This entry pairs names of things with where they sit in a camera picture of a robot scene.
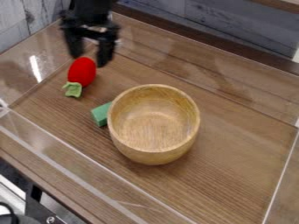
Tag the red plush strawberry toy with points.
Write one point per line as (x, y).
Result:
(81, 74)

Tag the green foam block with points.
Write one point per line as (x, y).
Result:
(100, 114)

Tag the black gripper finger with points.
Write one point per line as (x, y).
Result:
(105, 49)
(73, 41)

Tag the wooden bowl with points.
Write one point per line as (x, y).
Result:
(154, 122)

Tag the black table frame bracket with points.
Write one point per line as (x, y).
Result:
(36, 210)

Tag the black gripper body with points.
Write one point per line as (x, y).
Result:
(87, 20)

